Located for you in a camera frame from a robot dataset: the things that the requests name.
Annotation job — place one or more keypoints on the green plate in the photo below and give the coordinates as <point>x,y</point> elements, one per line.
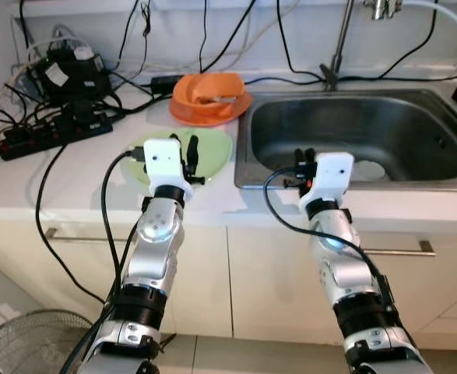
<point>216,152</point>

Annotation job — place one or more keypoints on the white bowl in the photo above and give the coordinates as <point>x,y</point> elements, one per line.
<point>372,171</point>

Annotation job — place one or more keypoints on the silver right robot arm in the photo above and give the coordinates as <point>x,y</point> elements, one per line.
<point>341,257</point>

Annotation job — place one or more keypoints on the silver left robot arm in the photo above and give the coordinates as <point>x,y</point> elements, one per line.
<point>154,257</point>

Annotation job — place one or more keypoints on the wooden chopstick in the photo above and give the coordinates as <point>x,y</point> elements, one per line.
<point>220,100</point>

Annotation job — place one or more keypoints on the orange bowl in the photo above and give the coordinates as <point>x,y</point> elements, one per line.
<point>193,93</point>

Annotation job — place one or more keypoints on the small black power adapter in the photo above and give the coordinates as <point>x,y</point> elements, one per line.
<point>166,84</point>

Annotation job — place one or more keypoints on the stainless steel sink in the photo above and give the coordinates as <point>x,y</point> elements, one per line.
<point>384,128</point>

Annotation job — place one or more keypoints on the white cabinet door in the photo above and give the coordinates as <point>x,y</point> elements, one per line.
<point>205,288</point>
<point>275,296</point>

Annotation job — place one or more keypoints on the steel faucet with blue lever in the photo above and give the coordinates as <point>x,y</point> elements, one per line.
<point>339,47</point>

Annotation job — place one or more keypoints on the black power strip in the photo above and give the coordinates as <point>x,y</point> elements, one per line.
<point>49,140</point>

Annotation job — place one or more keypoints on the grey floor fan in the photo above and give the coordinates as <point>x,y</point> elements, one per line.
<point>26,343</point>

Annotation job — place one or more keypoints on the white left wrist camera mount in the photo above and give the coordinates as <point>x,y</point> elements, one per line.
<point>164,160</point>

